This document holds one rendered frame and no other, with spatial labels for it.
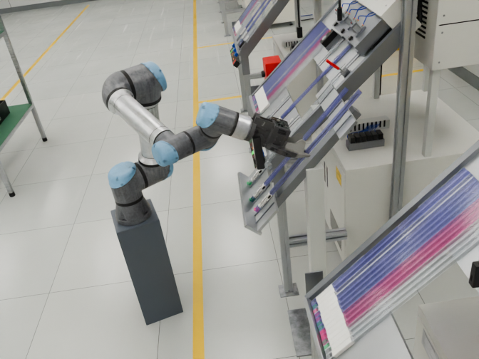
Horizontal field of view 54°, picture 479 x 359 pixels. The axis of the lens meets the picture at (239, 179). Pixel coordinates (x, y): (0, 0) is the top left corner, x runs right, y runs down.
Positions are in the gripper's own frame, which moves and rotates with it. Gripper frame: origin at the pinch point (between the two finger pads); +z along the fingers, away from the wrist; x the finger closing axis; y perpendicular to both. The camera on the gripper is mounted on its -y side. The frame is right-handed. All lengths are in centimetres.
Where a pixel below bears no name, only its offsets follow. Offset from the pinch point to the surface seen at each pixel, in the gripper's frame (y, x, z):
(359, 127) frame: -8, 70, 47
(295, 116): -7, 51, 10
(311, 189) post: -15.0, 8.1, 11.8
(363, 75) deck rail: 21.3, 39.0, 22.3
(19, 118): -141, 219, -133
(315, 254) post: -40.9, 8.0, 26.2
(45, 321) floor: -142, 38, -63
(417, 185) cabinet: -14, 39, 69
